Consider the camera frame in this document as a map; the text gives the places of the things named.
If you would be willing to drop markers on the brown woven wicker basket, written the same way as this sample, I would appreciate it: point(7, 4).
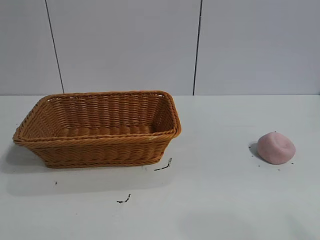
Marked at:
point(100, 150)

